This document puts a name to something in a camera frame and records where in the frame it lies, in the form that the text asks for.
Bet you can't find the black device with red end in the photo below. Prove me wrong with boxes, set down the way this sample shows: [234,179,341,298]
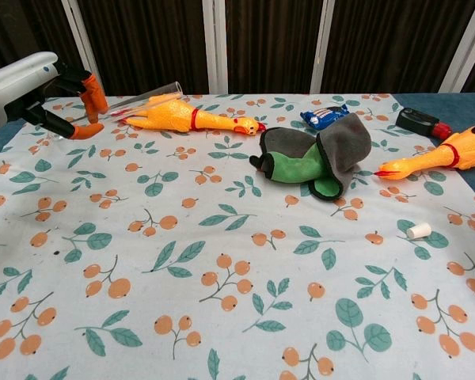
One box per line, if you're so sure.
[395,107,452,139]

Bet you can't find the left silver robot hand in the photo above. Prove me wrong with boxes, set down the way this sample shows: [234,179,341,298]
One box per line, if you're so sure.
[0,51,108,140]

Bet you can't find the floral patterned tablecloth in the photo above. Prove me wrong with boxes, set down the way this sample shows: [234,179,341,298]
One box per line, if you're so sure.
[0,93,475,380]

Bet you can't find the small white object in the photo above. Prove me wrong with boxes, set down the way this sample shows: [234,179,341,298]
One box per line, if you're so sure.
[405,223,431,240]

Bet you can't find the transparent glass test tube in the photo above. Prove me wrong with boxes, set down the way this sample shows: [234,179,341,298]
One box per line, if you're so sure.
[47,81,182,142]

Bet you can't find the dark white-framed partition screen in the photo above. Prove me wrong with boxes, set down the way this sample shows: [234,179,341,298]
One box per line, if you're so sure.
[0,0,475,98]

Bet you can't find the grey and green cloth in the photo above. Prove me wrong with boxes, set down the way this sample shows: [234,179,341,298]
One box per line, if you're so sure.
[249,112,373,201]

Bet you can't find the blue snack packet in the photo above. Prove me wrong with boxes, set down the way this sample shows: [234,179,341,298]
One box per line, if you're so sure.
[299,102,352,131]

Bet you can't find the yellow rubber chicken toy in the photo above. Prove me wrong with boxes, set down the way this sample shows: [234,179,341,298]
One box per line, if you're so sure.
[110,94,267,137]
[374,117,475,181]

